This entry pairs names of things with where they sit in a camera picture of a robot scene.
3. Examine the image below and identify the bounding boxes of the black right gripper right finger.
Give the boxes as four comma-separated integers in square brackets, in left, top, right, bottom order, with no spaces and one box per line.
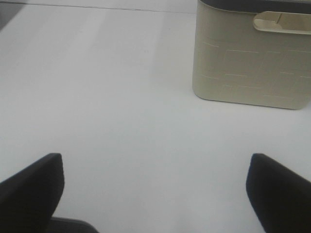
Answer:
[246,153,311,233]

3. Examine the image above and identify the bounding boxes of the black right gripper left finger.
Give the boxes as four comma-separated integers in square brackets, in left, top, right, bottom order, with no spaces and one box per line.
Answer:
[0,153,65,233]

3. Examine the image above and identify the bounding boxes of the beige plastic storage bin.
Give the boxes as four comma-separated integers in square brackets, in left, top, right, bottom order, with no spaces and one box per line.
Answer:
[192,0,311,110]

